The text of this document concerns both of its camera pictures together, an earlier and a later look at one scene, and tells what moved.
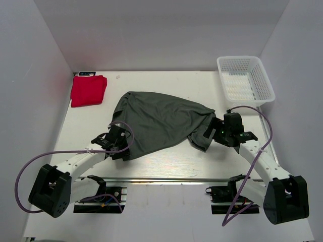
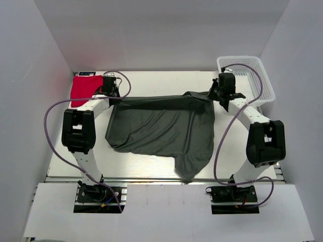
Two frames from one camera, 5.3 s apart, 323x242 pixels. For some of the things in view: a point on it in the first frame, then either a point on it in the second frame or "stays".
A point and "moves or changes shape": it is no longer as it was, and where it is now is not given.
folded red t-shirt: (88, 90) stays
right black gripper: (217, 124) → (211, 95)
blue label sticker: (88, 73) stays
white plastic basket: (244, 80) stays
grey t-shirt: (150, 123) moves or changes shape
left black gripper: (123, 154) → (117, 91)
